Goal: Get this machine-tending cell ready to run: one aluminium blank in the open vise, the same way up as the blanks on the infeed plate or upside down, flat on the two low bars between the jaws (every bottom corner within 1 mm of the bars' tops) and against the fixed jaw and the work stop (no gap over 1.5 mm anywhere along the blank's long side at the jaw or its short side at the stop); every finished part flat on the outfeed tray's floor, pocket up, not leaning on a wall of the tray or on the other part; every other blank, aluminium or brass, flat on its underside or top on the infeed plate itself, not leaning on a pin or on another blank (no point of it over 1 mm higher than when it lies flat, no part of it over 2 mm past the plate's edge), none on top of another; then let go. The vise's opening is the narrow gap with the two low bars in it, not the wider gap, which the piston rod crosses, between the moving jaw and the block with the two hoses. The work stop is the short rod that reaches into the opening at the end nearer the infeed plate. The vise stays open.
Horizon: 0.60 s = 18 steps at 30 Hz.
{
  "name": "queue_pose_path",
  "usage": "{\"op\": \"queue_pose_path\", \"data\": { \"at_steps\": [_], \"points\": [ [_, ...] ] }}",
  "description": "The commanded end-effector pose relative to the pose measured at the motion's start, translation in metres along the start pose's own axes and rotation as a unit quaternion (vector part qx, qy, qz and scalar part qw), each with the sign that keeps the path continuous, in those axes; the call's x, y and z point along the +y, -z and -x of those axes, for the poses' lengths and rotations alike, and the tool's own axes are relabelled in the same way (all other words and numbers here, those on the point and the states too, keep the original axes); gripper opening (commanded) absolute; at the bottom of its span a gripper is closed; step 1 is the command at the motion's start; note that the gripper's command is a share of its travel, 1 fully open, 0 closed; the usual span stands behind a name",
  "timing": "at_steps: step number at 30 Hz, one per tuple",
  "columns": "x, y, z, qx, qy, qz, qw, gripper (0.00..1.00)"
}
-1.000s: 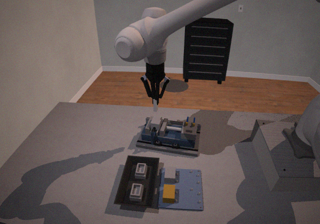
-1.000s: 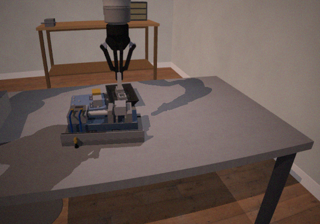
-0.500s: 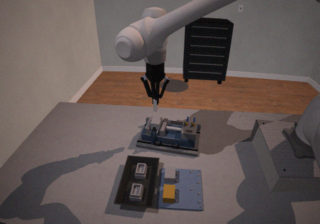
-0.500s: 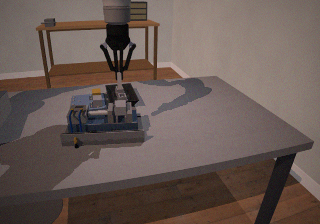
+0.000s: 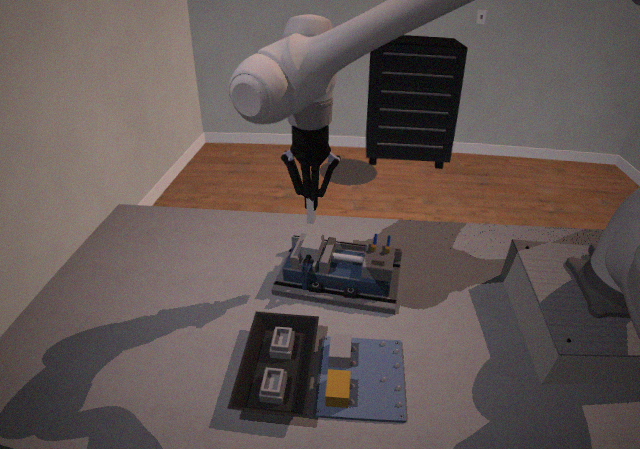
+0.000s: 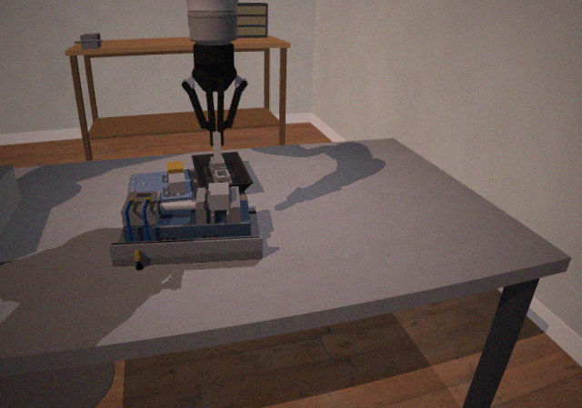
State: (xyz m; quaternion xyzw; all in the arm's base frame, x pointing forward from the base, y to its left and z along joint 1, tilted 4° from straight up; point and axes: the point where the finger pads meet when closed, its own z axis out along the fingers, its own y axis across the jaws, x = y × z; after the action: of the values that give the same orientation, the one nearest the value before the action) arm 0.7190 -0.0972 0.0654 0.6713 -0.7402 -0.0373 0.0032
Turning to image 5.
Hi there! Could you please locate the orange-yellow block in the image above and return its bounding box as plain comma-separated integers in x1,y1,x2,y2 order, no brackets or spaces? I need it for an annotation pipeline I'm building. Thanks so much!
325,369,350,408

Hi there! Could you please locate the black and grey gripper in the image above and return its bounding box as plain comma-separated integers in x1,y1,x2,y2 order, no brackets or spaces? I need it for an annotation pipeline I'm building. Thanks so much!
281,126,340,224

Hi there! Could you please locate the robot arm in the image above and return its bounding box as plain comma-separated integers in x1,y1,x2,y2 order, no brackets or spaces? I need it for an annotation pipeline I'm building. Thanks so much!
229,0,640,339

